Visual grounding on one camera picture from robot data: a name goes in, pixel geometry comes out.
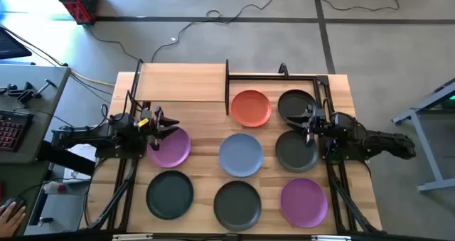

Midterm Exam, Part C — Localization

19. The black aluminium frame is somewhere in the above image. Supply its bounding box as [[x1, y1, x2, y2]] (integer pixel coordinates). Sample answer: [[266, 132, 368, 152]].
[[85, 62, 383, 235]]

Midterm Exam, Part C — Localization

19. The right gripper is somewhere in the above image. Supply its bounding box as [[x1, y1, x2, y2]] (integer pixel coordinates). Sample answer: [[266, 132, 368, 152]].
[[287, 104, 326, 148]]

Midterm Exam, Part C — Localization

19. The dark grey plate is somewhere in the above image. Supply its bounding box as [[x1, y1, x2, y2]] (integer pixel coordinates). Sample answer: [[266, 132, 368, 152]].
[[274, 129, 320, 173], [213, 180, 262, 232], [277, 89, 318, 132]]

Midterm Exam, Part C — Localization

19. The yellow cable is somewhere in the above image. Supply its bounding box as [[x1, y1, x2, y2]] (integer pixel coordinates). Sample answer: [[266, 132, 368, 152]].
[[70, 69, 115, 88]]

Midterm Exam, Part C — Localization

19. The long black floor cable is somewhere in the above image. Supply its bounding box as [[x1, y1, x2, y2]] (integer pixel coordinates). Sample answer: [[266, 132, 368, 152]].
[[151, 0, 400, 63]]

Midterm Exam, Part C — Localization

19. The person's hand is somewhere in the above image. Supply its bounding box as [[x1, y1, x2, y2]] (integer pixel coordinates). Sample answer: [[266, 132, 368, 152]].
[[0, 201, 26, 237]]

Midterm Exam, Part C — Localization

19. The backlit keyboard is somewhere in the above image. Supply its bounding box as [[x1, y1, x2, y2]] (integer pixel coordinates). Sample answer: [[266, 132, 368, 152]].
[[0, 109, 35, 153]]

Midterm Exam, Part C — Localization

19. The red and black machine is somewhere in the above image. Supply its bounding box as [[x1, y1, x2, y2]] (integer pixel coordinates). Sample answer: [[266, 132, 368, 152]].
[[55, 0, 102, 25]]

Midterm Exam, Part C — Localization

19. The white booklet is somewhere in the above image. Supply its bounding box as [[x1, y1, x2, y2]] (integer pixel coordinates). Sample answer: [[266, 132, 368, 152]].
[[63, 143, 97, 182]]

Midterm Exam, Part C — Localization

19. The orange plate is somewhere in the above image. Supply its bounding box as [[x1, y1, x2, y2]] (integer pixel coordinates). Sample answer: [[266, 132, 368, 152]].
[[230, 89, 273, 128]]

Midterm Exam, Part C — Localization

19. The grey metal table frame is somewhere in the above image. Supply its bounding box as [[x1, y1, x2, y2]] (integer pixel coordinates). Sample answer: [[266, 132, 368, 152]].
[[390, 77, 455, 193]]

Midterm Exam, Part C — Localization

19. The white power strip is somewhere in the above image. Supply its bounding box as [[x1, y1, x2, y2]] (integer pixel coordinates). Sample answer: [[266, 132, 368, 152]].
[[42, 180, 70, 196]]

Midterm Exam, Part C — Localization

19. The dark green plate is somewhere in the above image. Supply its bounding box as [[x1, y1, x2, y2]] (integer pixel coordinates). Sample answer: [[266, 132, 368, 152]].
[[146, 169, 195, 220]]

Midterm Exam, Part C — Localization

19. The black computer mouse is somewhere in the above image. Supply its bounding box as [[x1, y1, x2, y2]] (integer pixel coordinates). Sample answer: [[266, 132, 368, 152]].
[[1, 197, 26, 217]]

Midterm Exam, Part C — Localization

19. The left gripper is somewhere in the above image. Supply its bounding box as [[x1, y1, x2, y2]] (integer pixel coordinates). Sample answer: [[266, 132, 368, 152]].
[[134, 105, 181, 151]]

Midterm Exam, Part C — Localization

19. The blue-grey plate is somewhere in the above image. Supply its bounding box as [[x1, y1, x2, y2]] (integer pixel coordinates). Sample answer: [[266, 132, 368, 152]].
[[218, 132, 264, 178]]

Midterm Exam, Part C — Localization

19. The black clamp with handle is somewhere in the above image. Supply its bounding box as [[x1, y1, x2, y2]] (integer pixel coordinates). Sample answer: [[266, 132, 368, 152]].
[[16, 78, 58, 105]]

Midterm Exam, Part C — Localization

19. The purple plate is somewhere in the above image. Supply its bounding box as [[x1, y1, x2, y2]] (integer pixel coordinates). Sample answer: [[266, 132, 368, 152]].
[[279, 178, 329, 229], [146, 126, 192, 168]]

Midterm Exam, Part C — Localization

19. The grey side desk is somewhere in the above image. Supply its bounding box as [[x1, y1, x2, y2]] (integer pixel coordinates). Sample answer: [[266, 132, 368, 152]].
[[0, 63, 72, 241]]

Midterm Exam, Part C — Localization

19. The computer monitor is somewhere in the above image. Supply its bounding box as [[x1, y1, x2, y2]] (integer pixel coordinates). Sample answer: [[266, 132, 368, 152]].
[[0, 26, 33, 60]]

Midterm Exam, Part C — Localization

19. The black diagonal beam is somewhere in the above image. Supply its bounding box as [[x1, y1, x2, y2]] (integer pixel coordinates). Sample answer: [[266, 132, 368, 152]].
[[36, 140, 97, 177]]

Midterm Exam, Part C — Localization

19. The black power cable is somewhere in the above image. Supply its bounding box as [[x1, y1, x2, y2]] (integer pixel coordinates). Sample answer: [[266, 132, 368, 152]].
[[85, 23, 141, 63]]

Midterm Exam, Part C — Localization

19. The wooden shelf with black legs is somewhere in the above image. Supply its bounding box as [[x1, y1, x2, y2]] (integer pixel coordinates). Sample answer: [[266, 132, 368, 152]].
[[128, 58, 230, 116]]

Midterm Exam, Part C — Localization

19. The small black clamp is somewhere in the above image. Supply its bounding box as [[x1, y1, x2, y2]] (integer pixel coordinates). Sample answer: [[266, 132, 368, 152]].
[[0, 83, 18, 96]]

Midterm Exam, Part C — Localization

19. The silver bracket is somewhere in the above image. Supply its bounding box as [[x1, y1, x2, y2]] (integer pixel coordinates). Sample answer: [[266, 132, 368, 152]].
[[112, 233, 154, 241], [311, 235, 352, 241]]

